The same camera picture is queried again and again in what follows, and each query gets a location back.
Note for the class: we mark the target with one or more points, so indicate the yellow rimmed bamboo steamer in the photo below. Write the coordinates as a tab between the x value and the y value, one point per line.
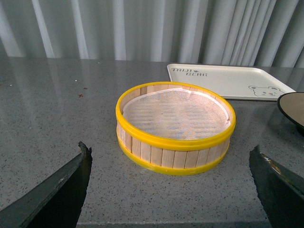
170	156

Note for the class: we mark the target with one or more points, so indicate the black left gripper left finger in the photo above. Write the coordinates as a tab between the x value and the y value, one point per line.
57	201

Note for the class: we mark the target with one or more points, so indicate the cream bear tray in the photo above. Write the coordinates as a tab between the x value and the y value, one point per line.
239	83

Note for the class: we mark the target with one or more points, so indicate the white steamer liner cloth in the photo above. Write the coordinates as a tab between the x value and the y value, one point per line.
177	114

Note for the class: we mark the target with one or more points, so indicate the grey pleated curtain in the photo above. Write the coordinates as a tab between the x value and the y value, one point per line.
222	32

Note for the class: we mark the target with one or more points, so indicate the tan plate with black rim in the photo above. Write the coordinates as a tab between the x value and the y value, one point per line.
291	106

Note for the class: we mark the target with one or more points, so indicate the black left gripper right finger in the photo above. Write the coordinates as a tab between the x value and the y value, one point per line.
280	191

